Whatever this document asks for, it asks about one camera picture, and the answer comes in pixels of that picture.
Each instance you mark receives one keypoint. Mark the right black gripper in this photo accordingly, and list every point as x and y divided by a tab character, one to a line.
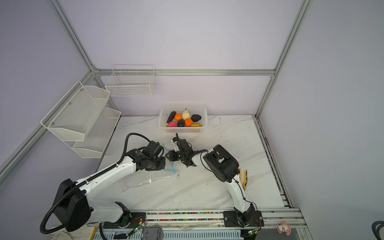
172	155

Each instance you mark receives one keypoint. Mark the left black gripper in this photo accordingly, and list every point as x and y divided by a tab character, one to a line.
162	165

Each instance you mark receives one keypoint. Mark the clear zip top bag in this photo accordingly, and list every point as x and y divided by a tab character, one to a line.
142	178

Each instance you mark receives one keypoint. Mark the orange toy fruit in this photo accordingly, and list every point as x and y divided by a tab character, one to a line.
178	117
188	122

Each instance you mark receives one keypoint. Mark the dark purple toy eggplant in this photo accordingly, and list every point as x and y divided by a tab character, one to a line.
171	117

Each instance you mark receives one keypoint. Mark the white plastic basket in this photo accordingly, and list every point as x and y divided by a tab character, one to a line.
193	108

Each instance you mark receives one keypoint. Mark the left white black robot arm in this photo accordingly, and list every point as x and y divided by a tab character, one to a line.
75	204

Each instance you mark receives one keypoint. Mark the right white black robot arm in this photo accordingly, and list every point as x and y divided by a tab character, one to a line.
226	169

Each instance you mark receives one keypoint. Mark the pink toy dragon fruit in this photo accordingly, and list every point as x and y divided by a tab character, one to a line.
173	124

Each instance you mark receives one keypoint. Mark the black round toy fruit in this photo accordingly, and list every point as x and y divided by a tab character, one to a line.
181	123

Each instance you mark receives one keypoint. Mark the yellow toy mango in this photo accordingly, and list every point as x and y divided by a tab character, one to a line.
196	125

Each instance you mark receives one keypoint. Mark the cream toy pear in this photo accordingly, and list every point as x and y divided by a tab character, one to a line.
186	114

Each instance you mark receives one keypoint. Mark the dark toy avocado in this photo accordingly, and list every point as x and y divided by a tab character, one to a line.
196	118

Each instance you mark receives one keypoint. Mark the grey power adapter box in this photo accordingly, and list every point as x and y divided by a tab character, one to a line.
153	233

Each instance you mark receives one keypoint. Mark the white two-tier mesh shelf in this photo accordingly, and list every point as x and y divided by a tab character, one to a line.
83	121

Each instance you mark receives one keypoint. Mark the white cloth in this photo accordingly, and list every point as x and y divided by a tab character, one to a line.
81	234

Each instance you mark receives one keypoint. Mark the pink plush toy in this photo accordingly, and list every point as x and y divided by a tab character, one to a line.
284	227

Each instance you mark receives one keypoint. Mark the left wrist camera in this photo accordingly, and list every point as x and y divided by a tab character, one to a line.
154	149

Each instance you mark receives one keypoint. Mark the yellow handled pliers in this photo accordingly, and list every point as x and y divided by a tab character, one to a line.
243	175

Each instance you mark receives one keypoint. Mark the white wire wall basket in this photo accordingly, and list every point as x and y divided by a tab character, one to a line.
132	81

